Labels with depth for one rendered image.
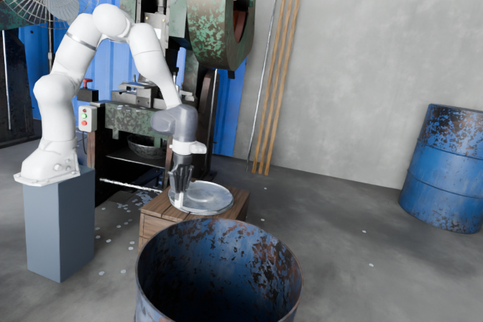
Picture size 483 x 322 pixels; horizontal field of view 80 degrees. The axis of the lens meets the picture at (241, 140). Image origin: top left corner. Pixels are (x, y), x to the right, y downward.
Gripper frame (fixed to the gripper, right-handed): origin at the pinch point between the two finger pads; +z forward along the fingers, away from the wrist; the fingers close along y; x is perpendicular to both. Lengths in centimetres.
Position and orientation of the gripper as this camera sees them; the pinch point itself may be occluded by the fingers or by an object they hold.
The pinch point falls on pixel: (179, 199)
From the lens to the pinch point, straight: 122.6
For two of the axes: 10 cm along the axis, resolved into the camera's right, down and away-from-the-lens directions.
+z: -1.4, 9.6, 2.6
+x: 8.4, 2.5, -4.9
